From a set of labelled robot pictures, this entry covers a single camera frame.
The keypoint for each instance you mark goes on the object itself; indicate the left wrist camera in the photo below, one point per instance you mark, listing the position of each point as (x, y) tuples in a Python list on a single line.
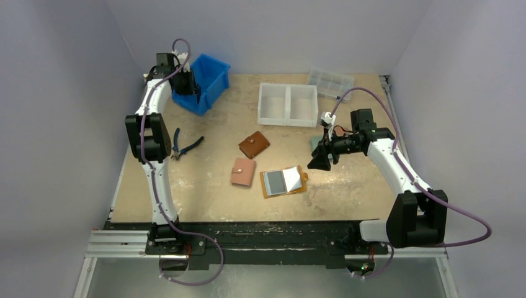
[(181, 60)]

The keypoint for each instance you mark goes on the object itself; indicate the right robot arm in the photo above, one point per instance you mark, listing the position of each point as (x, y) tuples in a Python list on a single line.
[(418, 215)]

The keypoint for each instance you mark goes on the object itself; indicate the dark credit card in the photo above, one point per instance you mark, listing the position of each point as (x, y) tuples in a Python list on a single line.
[(274, 183)]

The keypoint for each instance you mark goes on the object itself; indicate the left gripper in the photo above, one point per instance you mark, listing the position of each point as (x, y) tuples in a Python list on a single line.
[(191, 86)]

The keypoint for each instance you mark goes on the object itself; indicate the green card holder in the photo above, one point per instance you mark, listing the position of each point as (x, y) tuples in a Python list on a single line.
[(314, 142)]

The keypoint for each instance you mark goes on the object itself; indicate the blue plastic bin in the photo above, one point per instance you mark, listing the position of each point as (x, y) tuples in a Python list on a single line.
[(212, 77)]

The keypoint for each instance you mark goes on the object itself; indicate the salmon card holder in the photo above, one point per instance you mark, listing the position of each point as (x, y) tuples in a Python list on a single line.
[(340, 131)]

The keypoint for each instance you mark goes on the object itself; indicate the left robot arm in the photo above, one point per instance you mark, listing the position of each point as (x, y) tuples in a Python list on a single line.
[(151, 145)]

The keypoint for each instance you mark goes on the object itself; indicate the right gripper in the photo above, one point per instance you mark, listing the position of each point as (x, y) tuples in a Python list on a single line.
[(327, 151)]

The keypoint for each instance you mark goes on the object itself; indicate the orange card holder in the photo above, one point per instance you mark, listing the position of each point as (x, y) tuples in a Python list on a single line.
[(303, 189)]

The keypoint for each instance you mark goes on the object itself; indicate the white two-compartment tray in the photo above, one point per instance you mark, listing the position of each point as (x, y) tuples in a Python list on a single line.
[(288, 105)]

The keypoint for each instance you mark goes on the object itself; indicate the pink card holder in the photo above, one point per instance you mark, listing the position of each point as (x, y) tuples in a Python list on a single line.
[(242, 173)]

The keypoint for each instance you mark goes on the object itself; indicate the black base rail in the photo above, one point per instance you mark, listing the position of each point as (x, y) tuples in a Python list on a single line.
[(334, 244)]

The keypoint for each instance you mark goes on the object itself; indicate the clear plastic organizer box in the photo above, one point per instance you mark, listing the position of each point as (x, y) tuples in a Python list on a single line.
[(330, 84)]

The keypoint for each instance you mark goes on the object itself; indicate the brown leather card holder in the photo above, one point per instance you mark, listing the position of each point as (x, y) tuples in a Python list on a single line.
[(254, 144)]

